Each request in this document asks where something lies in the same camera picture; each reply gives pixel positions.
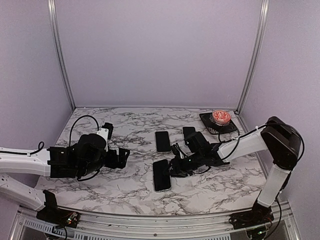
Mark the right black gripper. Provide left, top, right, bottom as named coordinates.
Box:
left=163, top=151, right=205, bottom=177

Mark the black smartphone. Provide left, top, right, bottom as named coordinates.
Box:
left=155, top=131, right=171, bottom=153
left=152, top=159, right=172, bottom=192

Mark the pink smartphone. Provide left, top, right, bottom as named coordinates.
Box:
left=182, top=126, right=196, bottom=145

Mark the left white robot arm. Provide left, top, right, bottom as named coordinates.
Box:
left=0, top=133, right=130, bottom=223

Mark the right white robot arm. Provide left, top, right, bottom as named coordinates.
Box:
left=162, top=116, right=306, bottom=224

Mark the black patterned tray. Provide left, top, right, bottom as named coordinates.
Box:
left=199, top=112, right=238, bottom=135

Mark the red patterned bowl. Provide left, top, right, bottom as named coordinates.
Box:
left=212, top=110, right=231, bottom=125

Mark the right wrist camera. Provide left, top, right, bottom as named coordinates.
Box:
left=171, top=143, right=188, bottom=159

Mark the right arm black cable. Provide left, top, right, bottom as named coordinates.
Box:
left=192, top=122, right=305, bottom=176

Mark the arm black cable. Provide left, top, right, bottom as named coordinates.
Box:
left=192, top=122, right=305, bottom=176
left=26, top=114, right=101, bottom=182

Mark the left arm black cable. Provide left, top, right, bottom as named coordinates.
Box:
left=26, top=114, right=101, bottom=182

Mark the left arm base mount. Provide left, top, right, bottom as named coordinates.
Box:
left=36, top=190, right=80, bottom=228

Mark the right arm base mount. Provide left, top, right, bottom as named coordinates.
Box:
left=228, top=202, right=275, bottom=230

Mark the front aluminium rail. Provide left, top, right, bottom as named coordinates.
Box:
left=8, top=202, right=301, bottom=240

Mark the left aluminium frame post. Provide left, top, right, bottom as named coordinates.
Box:
left=47, top=0, right=76, bottom=111

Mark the aluminium frame post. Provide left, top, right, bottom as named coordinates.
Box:
left=47, top=0, right=76, bottom=111
left=236, top=0, right=270, bottom=114

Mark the right aluminium frame post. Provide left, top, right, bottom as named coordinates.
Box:
left=236, top=0, right=270, bottom=114

